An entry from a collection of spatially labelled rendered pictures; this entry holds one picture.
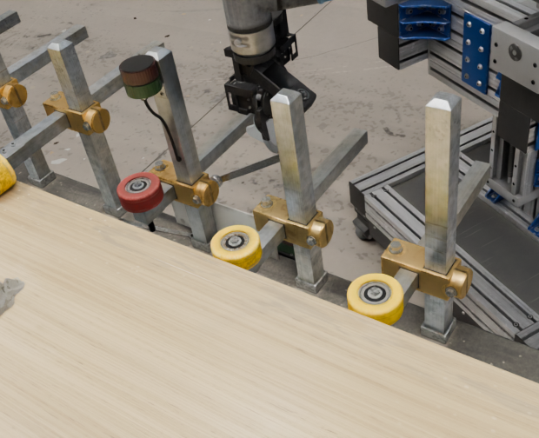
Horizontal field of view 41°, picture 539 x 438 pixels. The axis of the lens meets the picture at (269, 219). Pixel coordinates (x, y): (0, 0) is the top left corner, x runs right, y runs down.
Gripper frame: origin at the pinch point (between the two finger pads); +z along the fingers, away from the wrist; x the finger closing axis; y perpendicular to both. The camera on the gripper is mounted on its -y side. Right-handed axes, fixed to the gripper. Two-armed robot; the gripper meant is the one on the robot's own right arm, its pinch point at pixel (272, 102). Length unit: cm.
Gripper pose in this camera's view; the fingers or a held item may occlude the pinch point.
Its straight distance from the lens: 161.7
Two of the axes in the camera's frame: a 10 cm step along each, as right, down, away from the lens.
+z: 1.4, 7.5, 6.5
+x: -8.2, -2.8, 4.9
